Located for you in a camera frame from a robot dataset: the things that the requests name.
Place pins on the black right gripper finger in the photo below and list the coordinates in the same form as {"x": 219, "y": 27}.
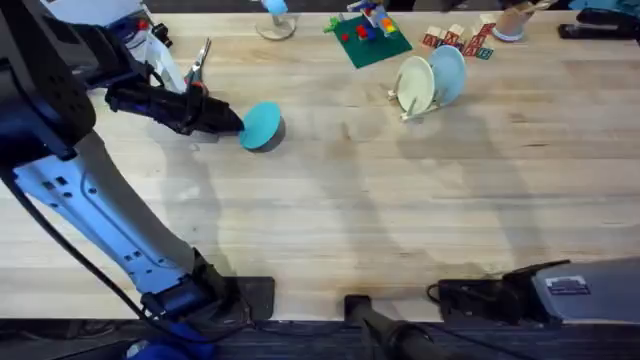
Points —
{"x": 352, "y": 309}
{"x": 365, "y": 306}

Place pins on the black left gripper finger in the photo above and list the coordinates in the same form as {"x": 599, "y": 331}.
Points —
{"x": 230, "y": 116}
{"x": 230, "y": 129}

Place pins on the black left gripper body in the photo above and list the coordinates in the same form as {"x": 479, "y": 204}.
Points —
{"x": 165, "y": 107}

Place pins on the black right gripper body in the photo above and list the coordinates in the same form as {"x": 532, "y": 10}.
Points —
{"x": 400, "y": 340}

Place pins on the teal plate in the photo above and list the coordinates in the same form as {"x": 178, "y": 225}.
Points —
{"x": 261, "y": 125}

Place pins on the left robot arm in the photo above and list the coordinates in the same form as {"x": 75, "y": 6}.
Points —
{"x": 100, "y": 210}

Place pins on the small white peg rack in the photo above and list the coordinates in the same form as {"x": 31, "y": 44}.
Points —
{"x": 411, "y": 117}

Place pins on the scissors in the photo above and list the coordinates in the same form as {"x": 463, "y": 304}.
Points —
{"x": 201, "y": 56}

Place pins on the black mounting plate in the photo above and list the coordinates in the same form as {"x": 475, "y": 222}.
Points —
{"x": 257, "y": 297}

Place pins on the light blue cup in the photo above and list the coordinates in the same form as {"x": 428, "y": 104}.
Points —
{"x": 275, "y": 6}

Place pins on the green board with toy blocks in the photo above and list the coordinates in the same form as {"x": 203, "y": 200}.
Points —
{"x": 372, "y": 50}

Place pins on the pale green plate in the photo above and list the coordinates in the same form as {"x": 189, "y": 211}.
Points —
{"x": 415, "y": 85}

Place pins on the light blue plate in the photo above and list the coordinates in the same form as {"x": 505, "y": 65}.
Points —
{"x": 450, "y": 70}

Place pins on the heap of letter blocks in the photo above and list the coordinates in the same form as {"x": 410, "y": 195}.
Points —
{"x": 452, "y": 37}

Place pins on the brown cup with sticks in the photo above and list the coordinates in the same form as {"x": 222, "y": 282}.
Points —
{"x": 510, "y": 25}

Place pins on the black stapler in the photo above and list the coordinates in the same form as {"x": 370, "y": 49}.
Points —
{"x": 600, "y": 26}

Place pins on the black rail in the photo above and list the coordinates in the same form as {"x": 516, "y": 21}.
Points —
{"x": 300, "y": 345}

